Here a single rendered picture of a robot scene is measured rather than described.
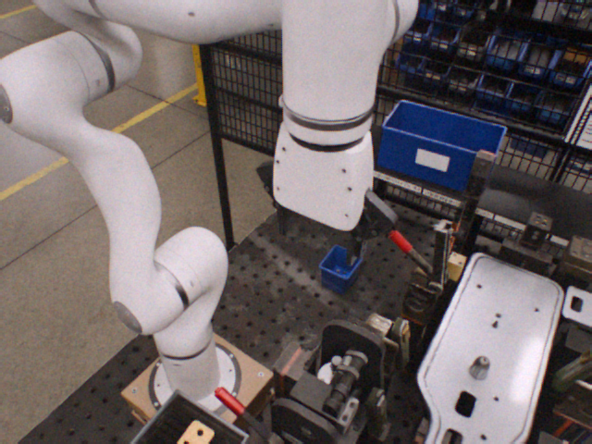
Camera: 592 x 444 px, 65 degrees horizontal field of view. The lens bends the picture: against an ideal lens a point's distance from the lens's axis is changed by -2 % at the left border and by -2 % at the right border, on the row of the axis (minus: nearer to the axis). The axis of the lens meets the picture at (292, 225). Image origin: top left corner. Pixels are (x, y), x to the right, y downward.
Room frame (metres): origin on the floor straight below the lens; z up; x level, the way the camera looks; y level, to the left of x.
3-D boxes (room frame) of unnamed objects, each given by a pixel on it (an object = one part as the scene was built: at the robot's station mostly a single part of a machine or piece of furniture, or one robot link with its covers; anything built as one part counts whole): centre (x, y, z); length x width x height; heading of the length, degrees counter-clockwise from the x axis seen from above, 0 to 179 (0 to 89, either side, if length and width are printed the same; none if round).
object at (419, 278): (0.65, -0.29, 0.88); 0.07 x 0.06 x 0.35; 58
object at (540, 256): (0.78, -0.58, 0.85); 0.12 x 0.03 x 0.30; 58
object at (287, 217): (0.43, 0.02, 1.47); 0.03 x 0.03 x 0.07; 58
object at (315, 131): (0.40, -0.03, 1.62); 0.09 x 0.08 x 0.03; 58
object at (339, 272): (0.94, -0.14, 0.74); 0.11 x 0.10 x 0.09; 148
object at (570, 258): (0.73, -0.69, 0.88); 0.08 x 0.08 x 0.36; 58
